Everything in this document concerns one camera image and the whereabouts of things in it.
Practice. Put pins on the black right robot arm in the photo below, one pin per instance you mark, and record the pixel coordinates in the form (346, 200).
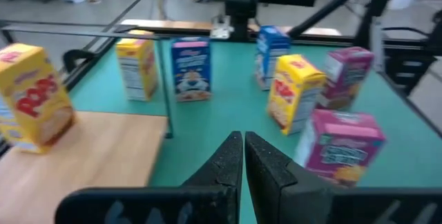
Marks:
(241, 6)

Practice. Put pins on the green table mat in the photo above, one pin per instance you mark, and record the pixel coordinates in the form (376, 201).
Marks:
(224, 113)

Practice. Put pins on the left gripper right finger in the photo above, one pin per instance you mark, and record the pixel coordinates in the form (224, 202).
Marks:
(266, 172)

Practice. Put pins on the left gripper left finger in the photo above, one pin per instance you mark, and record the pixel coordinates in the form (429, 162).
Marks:
(228, 168)

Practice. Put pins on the black metal shelf frame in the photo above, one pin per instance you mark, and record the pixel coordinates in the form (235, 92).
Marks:
(165, 96)

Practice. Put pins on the black frame clamp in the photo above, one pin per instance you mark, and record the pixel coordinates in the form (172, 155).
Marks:
(70, 56)

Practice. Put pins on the yellow Corn Pops box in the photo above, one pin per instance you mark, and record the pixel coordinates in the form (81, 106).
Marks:
(136, 68)
(293, 92)
(34, 92)

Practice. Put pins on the blue Frosted Flakes box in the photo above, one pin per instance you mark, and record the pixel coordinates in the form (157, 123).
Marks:
(191, 72)
(271, 54)

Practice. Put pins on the pink Raisin Bran box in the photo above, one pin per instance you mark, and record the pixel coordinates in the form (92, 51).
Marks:
(342, 144)
(347, 75)

